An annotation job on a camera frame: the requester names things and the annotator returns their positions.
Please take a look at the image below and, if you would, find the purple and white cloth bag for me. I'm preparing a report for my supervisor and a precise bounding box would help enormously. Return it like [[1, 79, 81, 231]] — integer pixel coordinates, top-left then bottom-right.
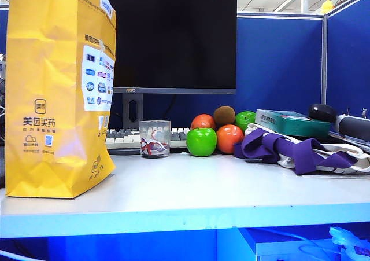
[[233, 123, 370, 175]]

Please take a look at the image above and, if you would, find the yellow paper bag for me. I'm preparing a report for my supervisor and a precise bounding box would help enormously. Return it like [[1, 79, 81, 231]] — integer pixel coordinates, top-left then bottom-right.
[[5, 0, 117, 199]]

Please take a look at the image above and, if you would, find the orange plastic fruit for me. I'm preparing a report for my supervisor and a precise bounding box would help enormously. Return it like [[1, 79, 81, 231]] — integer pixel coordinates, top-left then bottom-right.
[[216, 124, 245, 155], [190, 113, 217, 131]]

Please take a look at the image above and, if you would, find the green plastic apple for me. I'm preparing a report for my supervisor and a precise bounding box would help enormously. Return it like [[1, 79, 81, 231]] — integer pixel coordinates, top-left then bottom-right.
[[234, 111, 257, 134], [186, 127, 218, 157]]

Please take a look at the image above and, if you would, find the clear plastic cup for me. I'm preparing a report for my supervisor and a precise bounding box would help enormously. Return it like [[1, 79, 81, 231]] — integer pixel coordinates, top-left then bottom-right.
[[139, 120, 172, 159]]

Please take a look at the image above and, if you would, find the brown kiwi fruit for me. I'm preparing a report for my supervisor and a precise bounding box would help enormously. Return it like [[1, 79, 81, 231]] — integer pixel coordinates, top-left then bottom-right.
[[213, 105, 236, 127]]

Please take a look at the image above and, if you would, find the grey monitor stand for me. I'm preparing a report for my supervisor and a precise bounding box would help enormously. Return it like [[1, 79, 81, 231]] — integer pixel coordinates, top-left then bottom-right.
[[122, 93, 145, 130]]

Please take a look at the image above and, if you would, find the white and grey keyboard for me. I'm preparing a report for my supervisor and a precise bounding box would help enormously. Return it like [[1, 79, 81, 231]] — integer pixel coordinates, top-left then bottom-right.
[[105, 127, 191, 155]]

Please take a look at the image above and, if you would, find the black computer monitor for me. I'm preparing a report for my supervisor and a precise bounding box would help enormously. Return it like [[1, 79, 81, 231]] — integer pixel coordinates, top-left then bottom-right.
[[89, 0, 238, 95]]

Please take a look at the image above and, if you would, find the teal cardboard box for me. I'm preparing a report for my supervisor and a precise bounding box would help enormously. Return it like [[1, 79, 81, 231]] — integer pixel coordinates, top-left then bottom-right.
[[256, 108, 331, 138]]

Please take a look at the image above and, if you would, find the blue partition panel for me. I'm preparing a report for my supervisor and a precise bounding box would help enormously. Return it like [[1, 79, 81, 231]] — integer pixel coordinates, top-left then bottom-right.
[[323, 0, 370, 120], [236, 13, 324, 120]]

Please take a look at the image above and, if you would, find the black round mouse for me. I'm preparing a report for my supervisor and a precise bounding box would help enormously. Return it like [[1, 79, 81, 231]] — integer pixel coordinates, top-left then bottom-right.
[[307, 103, 338, 124]]

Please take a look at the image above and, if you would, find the white drawer box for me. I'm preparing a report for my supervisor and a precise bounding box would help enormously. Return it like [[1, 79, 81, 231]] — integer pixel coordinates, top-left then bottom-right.
[[232, 226, 370, 261]]

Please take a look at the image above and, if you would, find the grey cylindrical device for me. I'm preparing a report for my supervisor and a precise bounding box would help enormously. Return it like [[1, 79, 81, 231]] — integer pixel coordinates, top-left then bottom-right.
[[334, 114, 370, 142]]

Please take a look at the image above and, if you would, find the yellow duck figure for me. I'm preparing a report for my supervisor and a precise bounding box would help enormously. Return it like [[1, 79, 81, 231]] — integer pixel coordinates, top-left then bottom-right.
[[320, 0, 334, 14]]

